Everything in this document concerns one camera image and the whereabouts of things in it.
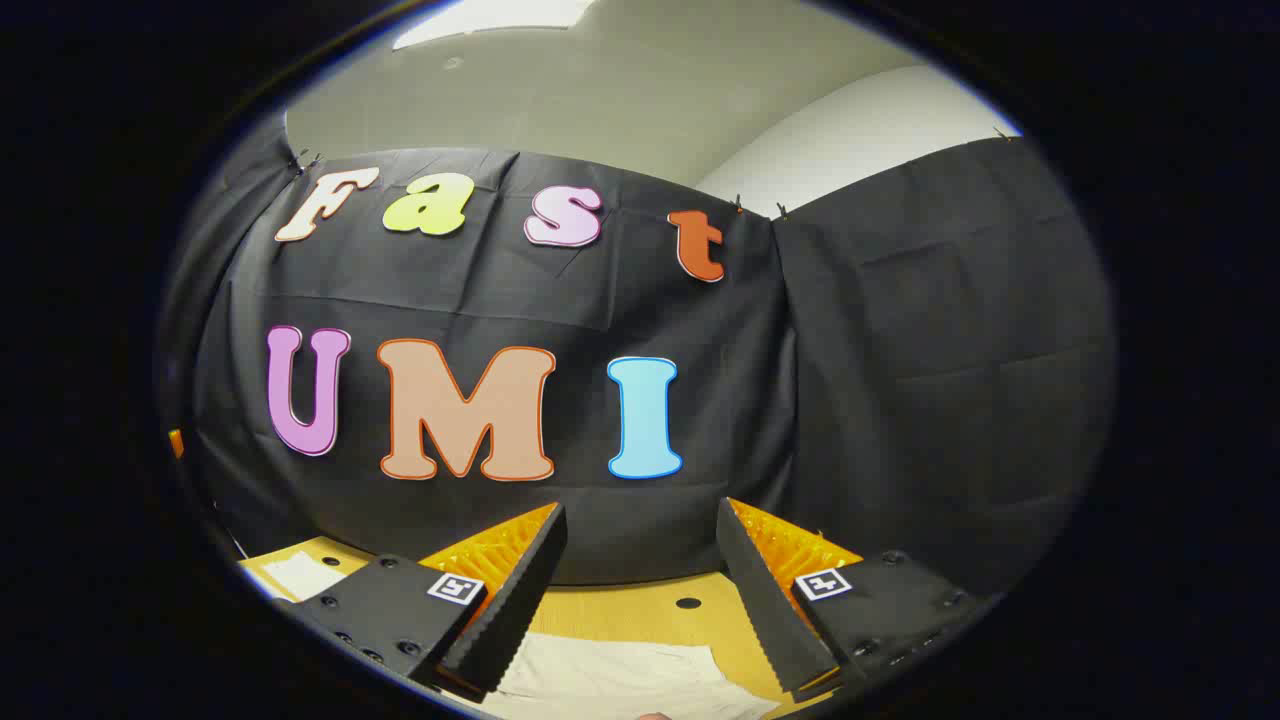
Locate cream white jeans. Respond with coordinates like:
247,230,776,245
262,548,783,720

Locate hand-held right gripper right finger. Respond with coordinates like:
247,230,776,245
716,497,1004,703

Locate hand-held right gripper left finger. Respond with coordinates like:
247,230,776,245
270,503,568,701

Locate ceiling light panel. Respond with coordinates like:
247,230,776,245
392,0,598,51

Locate black backdrop cloth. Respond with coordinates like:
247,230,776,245
155,110,1119,601

